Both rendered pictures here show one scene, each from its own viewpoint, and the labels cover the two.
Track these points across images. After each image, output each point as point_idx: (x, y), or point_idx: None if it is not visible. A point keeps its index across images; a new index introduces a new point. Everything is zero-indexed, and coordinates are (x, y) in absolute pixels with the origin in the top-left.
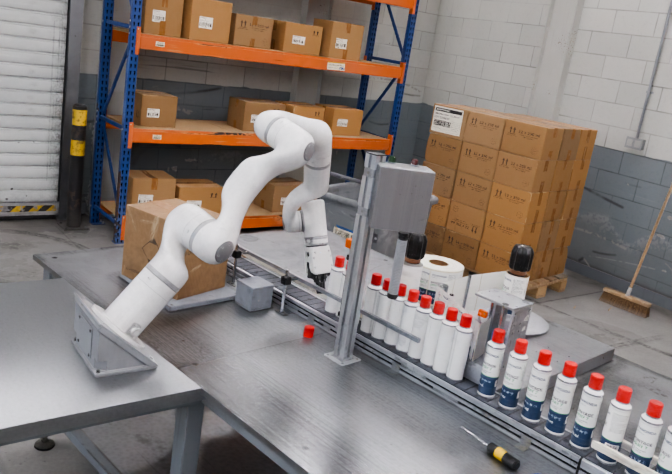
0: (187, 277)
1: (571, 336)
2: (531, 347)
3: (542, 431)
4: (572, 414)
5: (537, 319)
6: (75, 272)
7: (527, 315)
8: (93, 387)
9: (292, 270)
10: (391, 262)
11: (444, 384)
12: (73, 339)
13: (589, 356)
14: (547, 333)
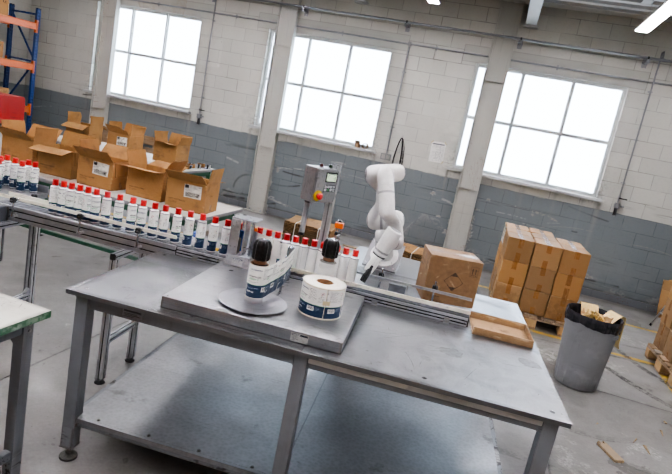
0: (376, 235)
1: (198, 298)
2: (224, 284)
3: (203, 248)
4: (188, 269)
5: (230, 303)
6: (480, 297)
7: None
8: (363, 257)
9: (436, 332)
10: (415, 375)
11: None
12: (400, 267)
13: (183, 285)
14: (218, 297)
